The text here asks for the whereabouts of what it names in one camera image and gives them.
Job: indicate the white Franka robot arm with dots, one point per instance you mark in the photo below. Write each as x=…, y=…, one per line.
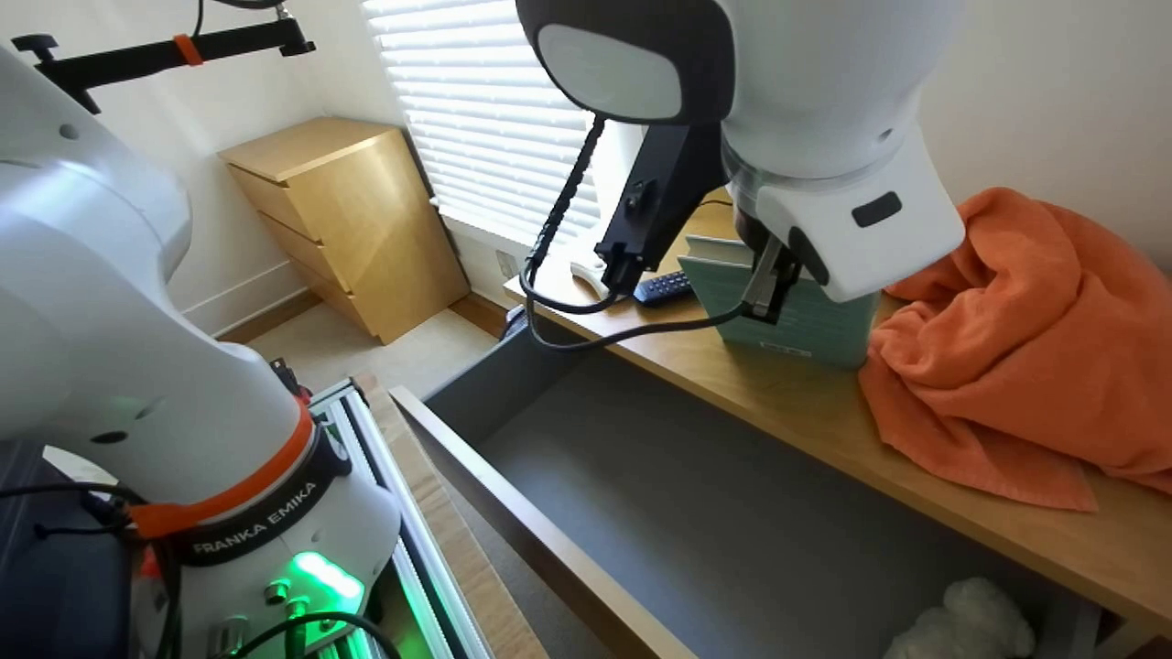
x=98, y=306

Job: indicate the white plush toy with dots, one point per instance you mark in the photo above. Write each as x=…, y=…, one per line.
x=965, y=624

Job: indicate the white window blinds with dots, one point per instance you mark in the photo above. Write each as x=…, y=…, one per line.
x=490, y=111

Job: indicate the small white object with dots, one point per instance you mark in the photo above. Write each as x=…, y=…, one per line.
x=589, y=276

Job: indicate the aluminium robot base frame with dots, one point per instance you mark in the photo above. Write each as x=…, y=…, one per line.
x=399, y=525

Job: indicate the grey open drawer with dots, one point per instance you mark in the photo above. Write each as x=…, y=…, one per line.
x=683, y=514

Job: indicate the small wooden drawer chest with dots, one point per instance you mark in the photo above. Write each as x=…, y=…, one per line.
x=350, y=222

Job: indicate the black remote control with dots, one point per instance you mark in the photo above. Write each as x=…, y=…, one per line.
x=662, y=289

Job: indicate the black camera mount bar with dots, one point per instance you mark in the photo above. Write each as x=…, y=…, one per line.
x=132, y=57

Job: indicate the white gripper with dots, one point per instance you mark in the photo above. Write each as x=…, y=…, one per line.
x=863, y=240

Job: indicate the teal book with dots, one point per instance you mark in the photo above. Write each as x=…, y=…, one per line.
x=821, y=331

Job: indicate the orange towel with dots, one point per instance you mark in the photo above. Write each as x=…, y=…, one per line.
x=1038, y=354

